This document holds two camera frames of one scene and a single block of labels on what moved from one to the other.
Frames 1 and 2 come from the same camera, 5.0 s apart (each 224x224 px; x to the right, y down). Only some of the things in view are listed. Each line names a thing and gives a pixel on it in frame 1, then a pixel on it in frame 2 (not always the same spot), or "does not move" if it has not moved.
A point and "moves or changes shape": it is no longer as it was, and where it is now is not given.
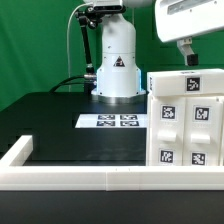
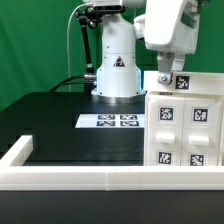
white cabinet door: (203, 131) does not move
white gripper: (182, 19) → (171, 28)
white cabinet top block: (185, 82) moves or changes shape
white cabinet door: (166, 130) does not move
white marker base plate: (112, 121) does not move
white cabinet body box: (184, 130) does not move
